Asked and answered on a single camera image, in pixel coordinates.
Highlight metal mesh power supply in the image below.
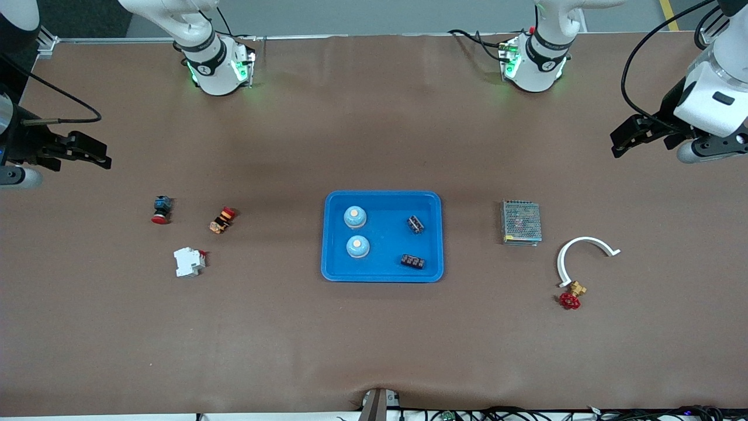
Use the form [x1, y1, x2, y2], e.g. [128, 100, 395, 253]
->
[501, 201, 542, 246]

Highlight aluminium frame bar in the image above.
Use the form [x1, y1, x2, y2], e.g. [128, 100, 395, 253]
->
[36, 26, 59, 58]
[695, 6, 731, 44]

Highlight white circuit breaker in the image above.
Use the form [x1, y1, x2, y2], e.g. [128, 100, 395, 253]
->
[174, 247, 207, 278]

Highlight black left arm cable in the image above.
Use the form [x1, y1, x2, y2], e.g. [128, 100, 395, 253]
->
[621, 0, 722, 126]

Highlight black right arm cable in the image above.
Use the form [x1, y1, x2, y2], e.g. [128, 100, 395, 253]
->
[0, 56, 103, 125]

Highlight blue plastic tray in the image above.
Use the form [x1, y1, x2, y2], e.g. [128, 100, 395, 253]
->
[321, 191, 444, 284]

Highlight red mushroom push button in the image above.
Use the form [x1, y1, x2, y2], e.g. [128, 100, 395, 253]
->
[152, 196, 174, 225]

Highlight white curved plastic clamp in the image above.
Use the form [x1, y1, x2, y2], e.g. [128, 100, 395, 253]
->
[556, 236, 621, 288]

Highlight orange and red switch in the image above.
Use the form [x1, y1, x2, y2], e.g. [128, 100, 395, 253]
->
[209, 206, 238, 234]

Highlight black base cable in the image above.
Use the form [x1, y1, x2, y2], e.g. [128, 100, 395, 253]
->
[448, 28, 509, 62]

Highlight brass valve with red handle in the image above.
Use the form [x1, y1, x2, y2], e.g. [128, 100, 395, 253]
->
[559, 281, 587, 310]

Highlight metal table edge bracket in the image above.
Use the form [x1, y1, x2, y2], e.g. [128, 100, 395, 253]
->
[358, 388, 401, 421]

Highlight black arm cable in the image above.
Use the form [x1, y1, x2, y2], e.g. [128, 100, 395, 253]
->
[0, 56, 103, 125]
[621, 0, 722, 126]

